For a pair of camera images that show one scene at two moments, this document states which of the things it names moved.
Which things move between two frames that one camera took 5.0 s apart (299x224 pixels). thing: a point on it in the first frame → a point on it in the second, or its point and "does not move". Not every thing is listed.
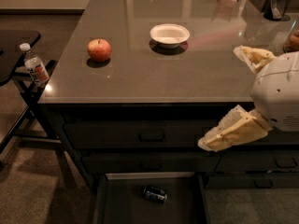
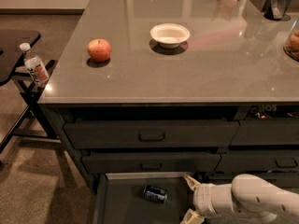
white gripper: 277,92 → 202,198
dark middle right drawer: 254,161 does not move
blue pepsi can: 155,192 does not move
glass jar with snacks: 291,44 does not move
